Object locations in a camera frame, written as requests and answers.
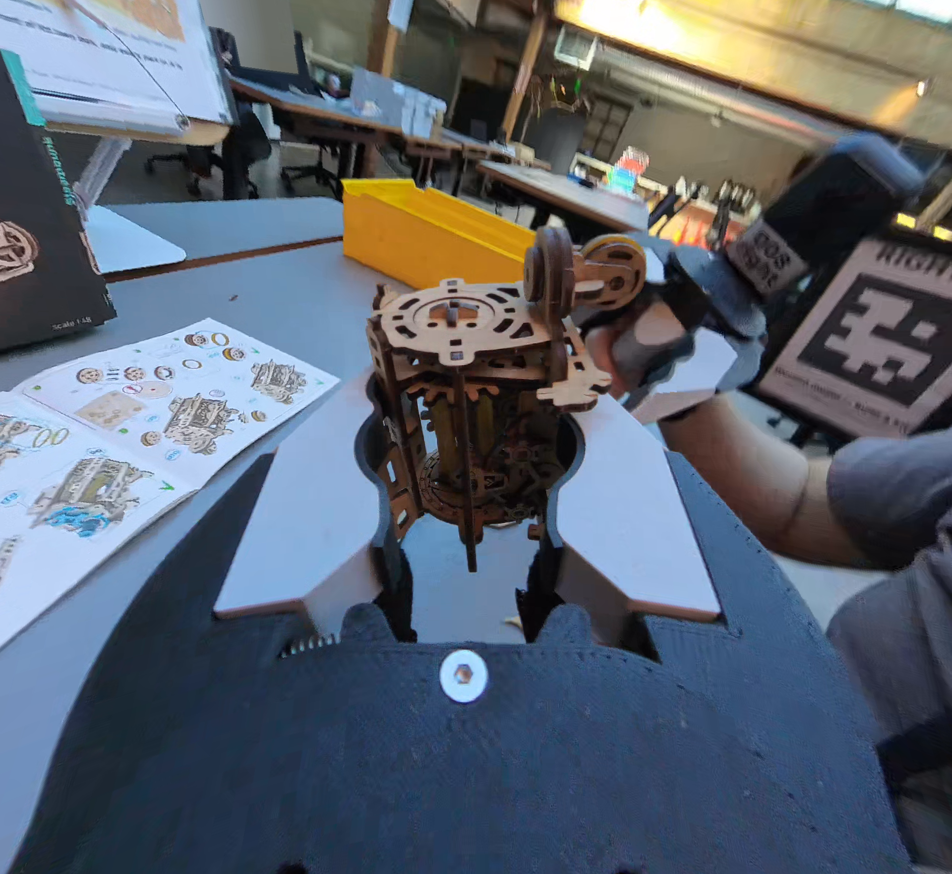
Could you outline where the yellow plastic bin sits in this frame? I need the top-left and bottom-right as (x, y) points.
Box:
(341, 178), (538, 292)

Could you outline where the white wall unit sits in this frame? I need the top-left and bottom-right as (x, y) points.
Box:
(553, 26), (600, 71)

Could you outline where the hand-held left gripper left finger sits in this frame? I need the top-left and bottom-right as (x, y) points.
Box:
(214, 367), (419, 643)

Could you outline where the black model kit box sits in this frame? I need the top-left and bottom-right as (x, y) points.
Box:
(0, 50), (117, 354)

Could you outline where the person's right hand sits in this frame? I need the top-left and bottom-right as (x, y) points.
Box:
(586, 327), (642, 412)

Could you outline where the long wooden workbench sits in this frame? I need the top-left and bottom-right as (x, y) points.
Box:
(476, 158), (650, 234)

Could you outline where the open assembly booklet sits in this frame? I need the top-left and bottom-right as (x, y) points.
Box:
(0, 318), (341, 650)

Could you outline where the white instruction sheet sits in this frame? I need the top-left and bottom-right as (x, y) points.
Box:
(0, 0), (233, 128)

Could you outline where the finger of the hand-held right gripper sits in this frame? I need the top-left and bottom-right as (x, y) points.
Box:
(580, 233), (769, 391)
(628, 331), (748, 423)

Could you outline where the person's right forearm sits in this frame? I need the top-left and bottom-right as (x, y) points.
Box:
(657, 392), (886, 570)

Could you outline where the white sheet stand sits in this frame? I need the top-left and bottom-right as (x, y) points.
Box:
(73, 121), (187, 274)

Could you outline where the wooden office desk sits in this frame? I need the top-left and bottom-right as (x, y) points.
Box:
(229, 74), (447, 179)

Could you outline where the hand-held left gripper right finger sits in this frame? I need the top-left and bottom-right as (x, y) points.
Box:
(519, 383), (722, 646)

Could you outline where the person's grey clothing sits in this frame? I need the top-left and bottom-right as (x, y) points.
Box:
(824, 430), (952, 871)

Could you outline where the black office chair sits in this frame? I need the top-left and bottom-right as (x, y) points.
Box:
(145, 100), (273, 199)

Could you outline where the wooden mechanical model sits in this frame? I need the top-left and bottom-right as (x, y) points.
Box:
(366, 225), (648, 573)

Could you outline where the black swivel chair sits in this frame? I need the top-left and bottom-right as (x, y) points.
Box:
(281, 141), (345, 199)

